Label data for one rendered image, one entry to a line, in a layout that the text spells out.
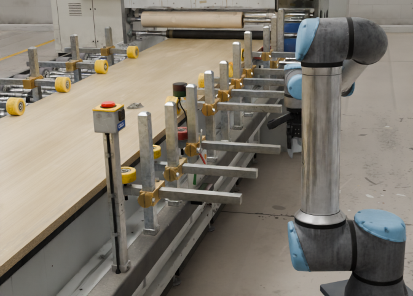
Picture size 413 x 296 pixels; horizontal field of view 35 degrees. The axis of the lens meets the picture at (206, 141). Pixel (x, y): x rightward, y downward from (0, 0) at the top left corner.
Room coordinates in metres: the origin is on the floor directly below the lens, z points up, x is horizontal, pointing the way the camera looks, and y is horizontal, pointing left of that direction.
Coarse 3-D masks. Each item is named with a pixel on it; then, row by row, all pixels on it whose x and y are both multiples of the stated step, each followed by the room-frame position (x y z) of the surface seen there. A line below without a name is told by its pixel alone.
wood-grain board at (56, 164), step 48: (192, 48) 4.56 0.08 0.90; (48, 96) 3.24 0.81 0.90; (96, 96) 3.21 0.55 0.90; (144, 96) 3.18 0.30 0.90; (0, 144) 2.46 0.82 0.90; (48, 144) 2.44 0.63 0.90; (96, 144) 2.42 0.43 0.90; (0, 192) 1.95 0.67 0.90; (48, 192) 1.94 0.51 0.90; (96, 192) 1.98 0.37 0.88; (0, 240) 1.60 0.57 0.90
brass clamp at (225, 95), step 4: (232, 88) 3.03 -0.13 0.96; (220, 92) 2.95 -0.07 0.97; (224, 92) 2.94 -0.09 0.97; (228, 92) 2.96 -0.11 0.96; (216, 96) 2.96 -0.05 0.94; (220, 96) 2.95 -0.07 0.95; (224, 96) 2.94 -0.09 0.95; (228, 96) 2.94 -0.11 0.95; (232, 96) 3.03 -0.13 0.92; (224, 100) 2.94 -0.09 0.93; (228, 100) 2.96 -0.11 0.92
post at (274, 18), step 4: (276, 16) 4.19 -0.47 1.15; (272, 20) 4.17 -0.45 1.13; (276, 20) 4.16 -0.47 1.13; (272, 24) 4.17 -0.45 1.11; (276, 24) 4.16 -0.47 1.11; (272, 28) 4.17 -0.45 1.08; (276, 28) 4.16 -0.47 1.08; (272, 32) 4.17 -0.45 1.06; (276, 32) 4.16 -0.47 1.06; (272, 36) 4.17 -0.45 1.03; (276, 36) 4.16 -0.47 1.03; (272, 40) 4.17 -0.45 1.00; (276, 40) 4.16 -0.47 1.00; (272, 44) 4.17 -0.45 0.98; (276, 44) 4.16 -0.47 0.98; (272, 48) 4.17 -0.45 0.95; (276, 48) 4.16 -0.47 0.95; (272, 60) 4.17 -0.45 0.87; (276, 60) 4.16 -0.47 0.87; (272, 76) 4.17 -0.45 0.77; (276, 76) 4.16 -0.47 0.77
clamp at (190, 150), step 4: (204, 136) 2.58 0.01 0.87; (204, 140) 2.57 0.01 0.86; (188, 144) 2.48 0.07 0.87; (192, 144) 2.48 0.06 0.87; (196, 144) 2.48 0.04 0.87; (184, 148) 2.49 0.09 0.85; (188, 148) 2.47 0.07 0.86; (192, 148) 2.46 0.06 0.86; (196, 148) 2.47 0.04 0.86; (188, 152) 2.47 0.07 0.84; (192, 152) 2.46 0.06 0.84; (196, 152) 2.47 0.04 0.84; (192, 156) 2.47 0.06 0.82
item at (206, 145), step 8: (184, 144) 2.55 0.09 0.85; (208, 144) 2.52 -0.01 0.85; (216, 144) 2.51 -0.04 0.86; (224, 144) 2.50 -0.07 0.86; (232, 144) 2.49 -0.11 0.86; (240, 144) 2.48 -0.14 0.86; (248, 144) 2.48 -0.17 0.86; (256, 144) 2.48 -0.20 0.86; (264, 144) 2.47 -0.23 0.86; (256, 152) 2.46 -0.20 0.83; (264, 152) 2.45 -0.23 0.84; (272, 152) 2.44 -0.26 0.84
